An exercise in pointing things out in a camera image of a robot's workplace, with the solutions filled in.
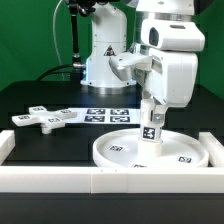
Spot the white left fence bar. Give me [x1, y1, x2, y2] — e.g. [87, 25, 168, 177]
[0, 130, 15, 166]

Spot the white round table top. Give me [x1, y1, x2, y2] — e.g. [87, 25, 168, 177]
[93, 128, 209, 168]

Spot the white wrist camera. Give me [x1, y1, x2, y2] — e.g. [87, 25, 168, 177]
[109, 52, 152, 81]

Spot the white fence bar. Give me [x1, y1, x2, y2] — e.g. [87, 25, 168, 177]
[0, 130, 15, 166]
[0, 166, 224, 193]
[199, 132, 224, 168]

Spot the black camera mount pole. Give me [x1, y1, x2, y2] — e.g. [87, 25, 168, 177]
[65, 0, 96, 83]

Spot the black cable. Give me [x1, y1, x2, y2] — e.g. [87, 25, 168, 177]
[36, 64, 75, 82]

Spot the white marker sheet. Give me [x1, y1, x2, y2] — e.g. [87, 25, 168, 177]
[66, 108, 140, 125]

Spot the white front fence bar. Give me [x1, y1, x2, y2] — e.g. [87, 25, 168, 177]
[0, 166, 224, 193]

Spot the white cross-shaped table base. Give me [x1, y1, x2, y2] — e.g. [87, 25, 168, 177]
[12, 106, 77, 134]

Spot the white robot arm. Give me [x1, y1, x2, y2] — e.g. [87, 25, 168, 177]
[85, 0, 214, 124]

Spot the white right fence bar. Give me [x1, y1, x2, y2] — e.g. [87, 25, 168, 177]
[199, 132, 224, 168]

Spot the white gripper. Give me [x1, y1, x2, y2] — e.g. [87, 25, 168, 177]
[133, 48, 198, 124]

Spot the grey cable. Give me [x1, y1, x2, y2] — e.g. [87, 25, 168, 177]
[52, 0, 66, 81]

